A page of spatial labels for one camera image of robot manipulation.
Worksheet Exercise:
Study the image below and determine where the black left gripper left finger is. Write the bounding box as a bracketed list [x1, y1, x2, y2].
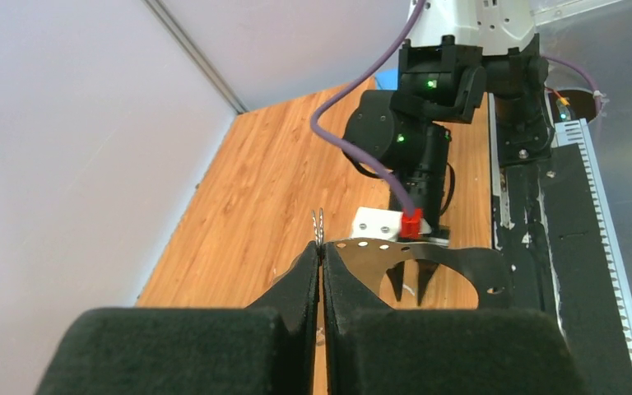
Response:
[36, 242, 320, 394]

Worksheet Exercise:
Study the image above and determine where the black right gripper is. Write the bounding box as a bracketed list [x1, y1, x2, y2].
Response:
[386, 123, 450, 306]

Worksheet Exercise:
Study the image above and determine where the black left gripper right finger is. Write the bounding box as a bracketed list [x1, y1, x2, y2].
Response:
[322, 242, 586, 394]

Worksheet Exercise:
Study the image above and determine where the metal key organizer plate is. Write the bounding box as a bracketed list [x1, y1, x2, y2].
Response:
[323, 238, 514, 309]

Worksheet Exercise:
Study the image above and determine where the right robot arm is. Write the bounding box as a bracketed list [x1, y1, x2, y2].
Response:
[342, 1, 554, 241]

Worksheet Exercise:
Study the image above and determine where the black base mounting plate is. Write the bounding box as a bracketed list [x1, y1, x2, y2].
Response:
[489, 119, 632, 394]

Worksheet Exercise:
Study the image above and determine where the blue cloth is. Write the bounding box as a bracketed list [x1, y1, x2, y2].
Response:
[374, 68, 398, 91]

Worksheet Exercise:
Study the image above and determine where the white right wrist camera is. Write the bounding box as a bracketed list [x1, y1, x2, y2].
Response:
[350, 207, 432, 241]

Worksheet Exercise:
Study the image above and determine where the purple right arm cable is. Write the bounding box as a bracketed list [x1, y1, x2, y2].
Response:
[309, 0, 429, 241]

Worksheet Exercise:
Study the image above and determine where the small split ring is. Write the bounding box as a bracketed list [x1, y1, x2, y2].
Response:
[310, 207, 327, 246]

